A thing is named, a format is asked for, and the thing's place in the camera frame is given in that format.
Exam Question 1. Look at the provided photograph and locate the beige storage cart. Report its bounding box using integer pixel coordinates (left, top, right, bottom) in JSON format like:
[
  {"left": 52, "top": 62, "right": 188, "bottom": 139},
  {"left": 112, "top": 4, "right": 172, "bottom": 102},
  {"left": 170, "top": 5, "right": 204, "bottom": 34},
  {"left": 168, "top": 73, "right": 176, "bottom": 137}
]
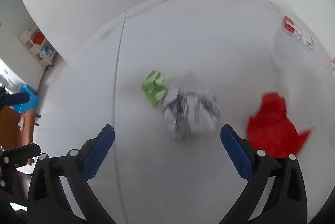
[{"left": 18, "top": 21, "right": 57, "bottom": 70}]

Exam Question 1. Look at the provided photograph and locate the blue plastic bin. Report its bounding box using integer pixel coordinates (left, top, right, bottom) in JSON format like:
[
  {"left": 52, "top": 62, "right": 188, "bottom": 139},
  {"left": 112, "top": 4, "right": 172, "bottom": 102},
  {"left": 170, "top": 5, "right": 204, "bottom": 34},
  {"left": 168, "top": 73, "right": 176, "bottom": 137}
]
[{"left": 12, "top": 84, "right": 40, "bottom": 113}]

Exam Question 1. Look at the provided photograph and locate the red torn cardboard sheet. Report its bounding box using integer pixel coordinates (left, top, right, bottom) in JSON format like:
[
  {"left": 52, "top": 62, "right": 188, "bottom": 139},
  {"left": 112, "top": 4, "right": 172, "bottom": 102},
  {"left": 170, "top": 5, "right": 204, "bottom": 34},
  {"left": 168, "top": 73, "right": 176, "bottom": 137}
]
[{"left": 246, "top": 92, "right": 311, "bottom": 158}]

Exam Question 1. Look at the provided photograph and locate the white crumpled tissue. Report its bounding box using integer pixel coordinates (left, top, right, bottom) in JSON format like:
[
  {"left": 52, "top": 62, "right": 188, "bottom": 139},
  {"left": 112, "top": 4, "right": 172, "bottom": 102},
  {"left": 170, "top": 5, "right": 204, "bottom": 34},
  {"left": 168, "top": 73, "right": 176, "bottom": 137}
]
[{"left": 18, "top": 116, "right": 24, "bottom": 132}]

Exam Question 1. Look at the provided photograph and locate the green paper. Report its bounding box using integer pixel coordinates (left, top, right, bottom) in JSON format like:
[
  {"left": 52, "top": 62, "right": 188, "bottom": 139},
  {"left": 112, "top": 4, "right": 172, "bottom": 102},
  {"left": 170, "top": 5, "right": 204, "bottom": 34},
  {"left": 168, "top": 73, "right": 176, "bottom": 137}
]
[{"left": 141, "top": 70, "right": 168, "bottom": 108}]

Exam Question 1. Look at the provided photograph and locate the red white small box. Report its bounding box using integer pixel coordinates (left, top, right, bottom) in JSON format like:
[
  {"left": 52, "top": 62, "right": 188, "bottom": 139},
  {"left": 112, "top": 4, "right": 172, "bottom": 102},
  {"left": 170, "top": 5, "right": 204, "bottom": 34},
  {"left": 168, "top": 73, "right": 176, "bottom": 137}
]
[{"left": 283, "top": 15, "right": 314, "bottom": 50}]

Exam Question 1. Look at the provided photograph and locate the grey newspaper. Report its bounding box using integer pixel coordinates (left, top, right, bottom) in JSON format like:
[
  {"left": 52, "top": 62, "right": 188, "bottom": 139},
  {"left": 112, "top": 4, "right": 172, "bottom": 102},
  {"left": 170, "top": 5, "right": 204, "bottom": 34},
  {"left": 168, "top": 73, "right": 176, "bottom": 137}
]
[{"left": 161, "top": 85, "right": 221, "bottom": 141}]

